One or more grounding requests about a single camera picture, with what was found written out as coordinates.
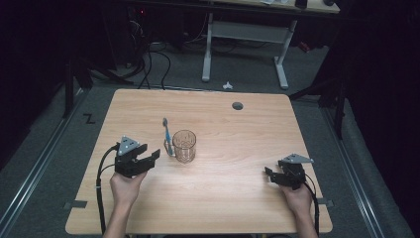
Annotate grey tape strip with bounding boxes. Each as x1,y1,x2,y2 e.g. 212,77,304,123
317,196,335,208
62,199,89,210

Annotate black metal stand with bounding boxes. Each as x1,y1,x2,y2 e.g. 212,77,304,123
288,64,349,140
61,59,94,119

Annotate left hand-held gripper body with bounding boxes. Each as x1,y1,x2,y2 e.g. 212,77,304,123
114,134,157,179

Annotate person's left hand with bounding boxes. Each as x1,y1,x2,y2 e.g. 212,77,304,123
109,170,149,208

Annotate blue grey toothbrush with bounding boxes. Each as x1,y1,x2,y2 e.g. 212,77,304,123
161,117,175,158

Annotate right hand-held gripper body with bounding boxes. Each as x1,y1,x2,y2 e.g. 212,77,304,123
276,153,315,191

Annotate metal floor rail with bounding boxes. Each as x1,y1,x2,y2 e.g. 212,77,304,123
0,88,87,233
320,104,388,238

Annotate black floor cables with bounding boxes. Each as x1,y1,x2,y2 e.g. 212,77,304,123
128,19,173,90

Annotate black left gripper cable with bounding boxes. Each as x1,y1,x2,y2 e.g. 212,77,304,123
95,143,121,236

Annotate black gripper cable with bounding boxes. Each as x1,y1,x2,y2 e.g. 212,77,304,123
95,143,121,236
302,173,322,238

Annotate person's right hand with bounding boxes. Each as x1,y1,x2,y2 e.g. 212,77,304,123
278,182,314,216

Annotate clear patterned glass mug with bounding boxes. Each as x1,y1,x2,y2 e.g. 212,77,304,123
163,129,198,165

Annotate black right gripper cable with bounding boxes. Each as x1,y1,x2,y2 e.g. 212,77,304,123
302,173,322,238

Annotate white-framed desk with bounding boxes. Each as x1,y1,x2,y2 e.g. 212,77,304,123
200,0,342,91

